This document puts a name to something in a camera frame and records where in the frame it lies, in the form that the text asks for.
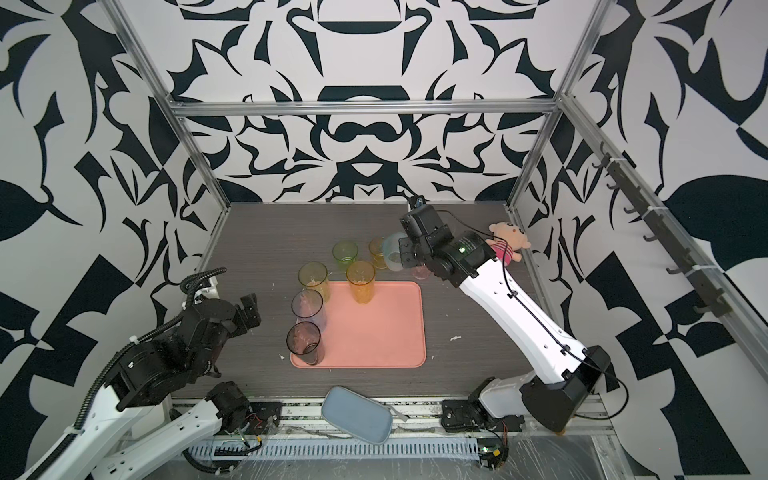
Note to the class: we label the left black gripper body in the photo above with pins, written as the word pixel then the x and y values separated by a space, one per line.
pixel 204 363

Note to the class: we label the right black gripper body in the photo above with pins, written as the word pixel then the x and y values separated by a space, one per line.
pixel 415 255

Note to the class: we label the tall blue glass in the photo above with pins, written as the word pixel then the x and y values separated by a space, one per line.
pixel 308 306

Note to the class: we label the tall dark grey glass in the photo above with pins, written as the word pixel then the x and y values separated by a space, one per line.
pixel 304 341

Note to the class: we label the teal dotted glass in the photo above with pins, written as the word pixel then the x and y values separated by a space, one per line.
pixel 391 251

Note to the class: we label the tall yellow-green glass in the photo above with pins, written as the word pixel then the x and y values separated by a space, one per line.
pixel 315 276

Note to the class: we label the short yellow glass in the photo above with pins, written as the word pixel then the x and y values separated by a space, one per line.
pixel 375 248

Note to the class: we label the tall amber glass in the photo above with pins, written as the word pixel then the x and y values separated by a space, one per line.
pixel 361 276

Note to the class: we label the short green glass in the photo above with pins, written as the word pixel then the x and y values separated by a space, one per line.
pixel 345 252

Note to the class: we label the pink plastic tray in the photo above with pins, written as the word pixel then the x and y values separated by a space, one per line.
pixel 386 333

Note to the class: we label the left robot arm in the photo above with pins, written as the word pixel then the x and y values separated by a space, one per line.
pixel 138 379

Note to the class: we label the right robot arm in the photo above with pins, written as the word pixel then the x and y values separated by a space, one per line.
pixel 564 371

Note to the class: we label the short pink glass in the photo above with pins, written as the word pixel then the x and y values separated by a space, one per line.
pixel 421 273

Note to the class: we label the pink plush pig toy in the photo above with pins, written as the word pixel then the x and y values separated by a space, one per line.
pixel 507 241

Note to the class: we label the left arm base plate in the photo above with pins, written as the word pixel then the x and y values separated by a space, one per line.
pixel 264 417

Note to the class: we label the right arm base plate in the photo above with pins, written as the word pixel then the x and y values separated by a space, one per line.
pixel 463 415

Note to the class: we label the white slotted cable duct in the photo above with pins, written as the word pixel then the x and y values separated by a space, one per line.
pixel 340 449

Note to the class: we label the black wall hook rail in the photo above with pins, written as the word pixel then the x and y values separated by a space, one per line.
pixel 667 231

